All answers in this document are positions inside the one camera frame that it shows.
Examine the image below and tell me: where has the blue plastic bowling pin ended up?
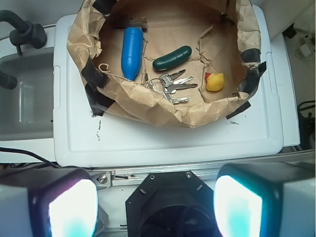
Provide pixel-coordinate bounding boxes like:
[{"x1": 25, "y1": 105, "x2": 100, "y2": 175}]
[{"x1": 121, "y1": 27, "x2": 143, "y2": 81}]

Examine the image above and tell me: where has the white plastic bin lid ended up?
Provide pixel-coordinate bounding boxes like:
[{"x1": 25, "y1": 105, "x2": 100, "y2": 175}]
[{"x1": 53, "y1": 6, "x2": 284, "y2": 167}]

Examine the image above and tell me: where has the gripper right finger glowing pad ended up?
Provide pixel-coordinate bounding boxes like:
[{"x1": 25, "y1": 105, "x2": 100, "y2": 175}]
[{"x1": 214, "y1": 161, "x2": 316, "y2": 237}]

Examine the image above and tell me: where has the black cable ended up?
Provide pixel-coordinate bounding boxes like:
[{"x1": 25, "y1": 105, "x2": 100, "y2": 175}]
[{"x1": 0, "y1": 147, "x2": 62, "y2": 168}]

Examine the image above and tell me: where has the black faucet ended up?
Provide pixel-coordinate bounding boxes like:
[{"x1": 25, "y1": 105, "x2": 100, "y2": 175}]
[{"x1": 0, "y1": 10, "x2": 47, "y2": 56}]

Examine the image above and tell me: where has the silver corner bracket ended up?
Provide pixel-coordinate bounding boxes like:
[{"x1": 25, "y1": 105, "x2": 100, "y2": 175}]
[{"x1": 91, "y1": 172, "x2": 112, "y2": 190}]

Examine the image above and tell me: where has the dark green plastic pickle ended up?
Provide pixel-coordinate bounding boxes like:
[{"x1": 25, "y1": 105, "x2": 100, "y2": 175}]
[{"x1": 152, "y1": 45, "x2": 192, "y2": 71}]

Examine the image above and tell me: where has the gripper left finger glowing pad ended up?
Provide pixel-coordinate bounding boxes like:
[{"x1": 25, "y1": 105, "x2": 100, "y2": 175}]
[{"x1": 0, "y1": 168, "x2": 98, "y2": 237}]

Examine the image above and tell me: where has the bunch of silver keys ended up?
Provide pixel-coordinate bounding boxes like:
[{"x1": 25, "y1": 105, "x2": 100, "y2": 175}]
[{"x1": 145, "y1": 69, "x2": 198, "y2": 104}]

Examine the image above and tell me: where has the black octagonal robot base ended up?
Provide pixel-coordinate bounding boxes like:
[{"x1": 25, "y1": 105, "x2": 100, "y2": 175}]
[{"x1": 125, "y1": 171, "x2": 221, "y2": 237}]

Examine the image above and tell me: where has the brown paper bag tray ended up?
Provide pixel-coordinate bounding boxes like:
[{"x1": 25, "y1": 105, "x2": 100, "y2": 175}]
[{"x1": 67, "y1": 0, "x2": 267, "y2": 128}]

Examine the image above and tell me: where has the aluminium extrusion rail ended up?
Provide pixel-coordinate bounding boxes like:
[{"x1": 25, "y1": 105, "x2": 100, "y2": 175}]
[{"x1": 89, "y1": 149, "x2": 316, "y2": 187}]

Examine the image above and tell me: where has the yellow rubber duck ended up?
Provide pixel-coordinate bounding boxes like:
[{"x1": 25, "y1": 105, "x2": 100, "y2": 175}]
[{"x1": 205, "y1": 73, "x2": 225, "y2": 92}]

